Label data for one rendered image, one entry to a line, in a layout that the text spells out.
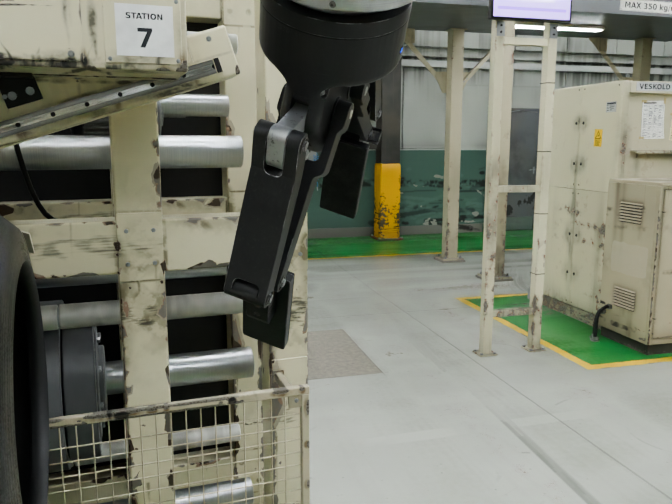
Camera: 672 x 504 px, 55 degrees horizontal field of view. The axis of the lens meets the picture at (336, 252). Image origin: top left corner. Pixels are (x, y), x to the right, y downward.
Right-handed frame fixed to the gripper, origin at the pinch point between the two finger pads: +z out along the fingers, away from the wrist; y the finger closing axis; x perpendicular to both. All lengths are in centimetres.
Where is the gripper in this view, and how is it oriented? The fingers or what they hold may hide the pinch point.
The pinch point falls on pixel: (306, 257)
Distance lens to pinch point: 46.0
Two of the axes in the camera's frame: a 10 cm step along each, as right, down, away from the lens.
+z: -1.1, 6.7, 7.3
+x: 9.3, 3.3, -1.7
